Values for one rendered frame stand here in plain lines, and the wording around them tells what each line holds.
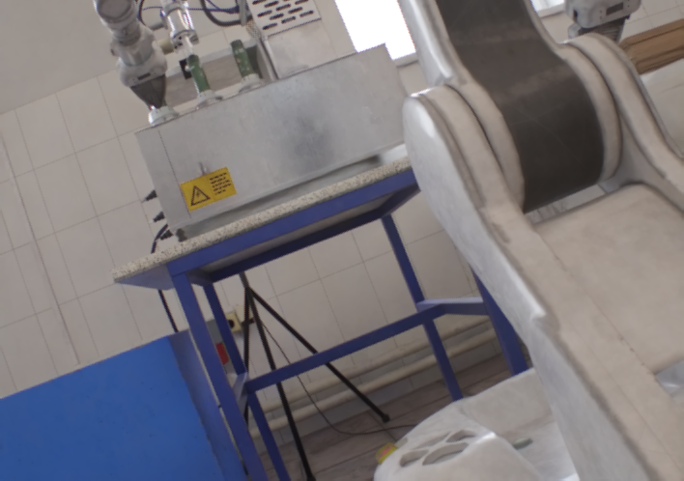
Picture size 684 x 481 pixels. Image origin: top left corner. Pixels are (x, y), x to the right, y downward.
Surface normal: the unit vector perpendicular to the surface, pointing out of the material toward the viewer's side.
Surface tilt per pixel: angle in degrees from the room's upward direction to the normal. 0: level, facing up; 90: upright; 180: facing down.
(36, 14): 90
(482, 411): 70
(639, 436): 47
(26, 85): 90
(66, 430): 90
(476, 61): 65
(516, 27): 78
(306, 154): 90
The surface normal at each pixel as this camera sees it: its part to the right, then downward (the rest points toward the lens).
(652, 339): -0.22, -0.76
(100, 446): 0.08, -0.11
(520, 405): -0.07, -0.43
